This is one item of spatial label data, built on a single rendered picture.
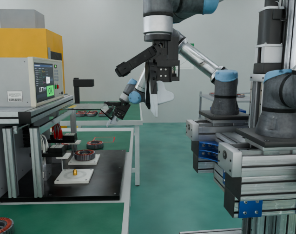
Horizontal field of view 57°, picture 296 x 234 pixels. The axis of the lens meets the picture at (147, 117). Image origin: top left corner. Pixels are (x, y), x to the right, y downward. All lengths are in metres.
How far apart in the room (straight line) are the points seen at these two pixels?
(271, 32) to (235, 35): 5.70
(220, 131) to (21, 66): 0.99
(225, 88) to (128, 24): 5.31
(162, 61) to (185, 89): 5.98
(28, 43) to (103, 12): 2.29
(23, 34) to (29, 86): 3.88
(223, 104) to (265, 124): 0.47
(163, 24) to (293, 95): 0.48
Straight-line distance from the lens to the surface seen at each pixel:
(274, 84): 1.02
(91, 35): 6.67
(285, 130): 1.03
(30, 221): 1.08
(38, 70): 1.26
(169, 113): 6.67
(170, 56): 0.71
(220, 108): 1.48
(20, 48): 5.09
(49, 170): 1.37
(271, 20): 1.30
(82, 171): 1.38
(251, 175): 1.02
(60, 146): 1.31
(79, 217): 1.05
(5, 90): 1.26
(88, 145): 1.84
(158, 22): 0.69
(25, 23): 5.36
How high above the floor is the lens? 1.26
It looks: 10 degrees down
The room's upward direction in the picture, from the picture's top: straight up
